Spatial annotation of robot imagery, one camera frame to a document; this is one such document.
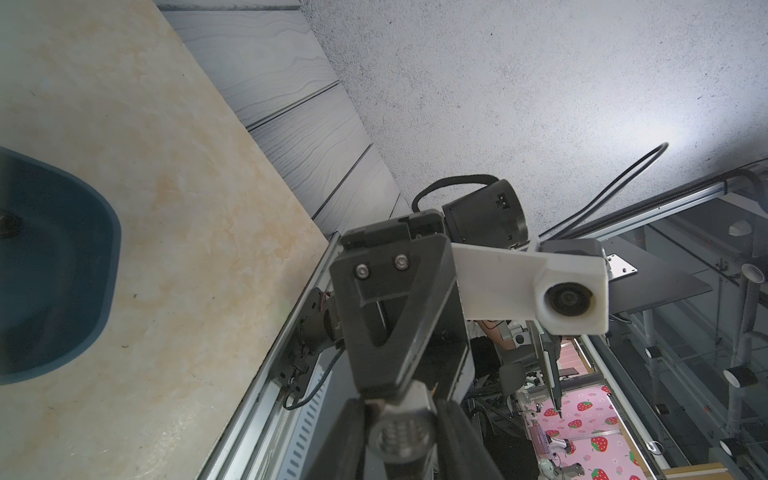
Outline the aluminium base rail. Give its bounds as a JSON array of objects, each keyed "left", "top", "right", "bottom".
[{"left": 198, "top": 232, "right": 341, "bottom": 480}]

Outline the pink strawberry pattern cloth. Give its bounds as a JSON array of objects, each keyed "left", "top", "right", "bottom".
[{"left": 532, "top": 385, "right": 647, "bottom": 480}]

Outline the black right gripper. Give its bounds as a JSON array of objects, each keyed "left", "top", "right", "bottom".
[{"left": 330, "top": 209, "right": 475, "bottom": 404}]

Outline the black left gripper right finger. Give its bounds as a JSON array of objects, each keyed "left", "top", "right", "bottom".
[{"left": 436, "top": 400, "right": 503, "bottom": 480}]

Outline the teal plastic storage box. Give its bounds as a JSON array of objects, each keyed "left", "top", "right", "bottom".
[{"left": 1, "top": 148, "right": 121, "bottom": 385}]

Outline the black hex nut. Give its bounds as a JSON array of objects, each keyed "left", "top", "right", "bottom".
[{"left": 0, "top": 210, "right": 23, "bottom": 240}]

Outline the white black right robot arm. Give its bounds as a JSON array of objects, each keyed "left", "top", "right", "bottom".
[{"left": 330, "top": 174, "right": 528, "bottom": 403}]

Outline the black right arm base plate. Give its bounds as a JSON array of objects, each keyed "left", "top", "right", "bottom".
[{"left": 271, "top": 287, "right": 342, "bottom": 400}]

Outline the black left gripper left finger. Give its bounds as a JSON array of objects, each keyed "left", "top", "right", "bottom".
[{"left": 305, "top": 398, "right": 366, "bottom": 480}]

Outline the silver hex nut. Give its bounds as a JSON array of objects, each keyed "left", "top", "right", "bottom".
[{"left": 366, "top": 380, "right": 436, "bottom": 464}]

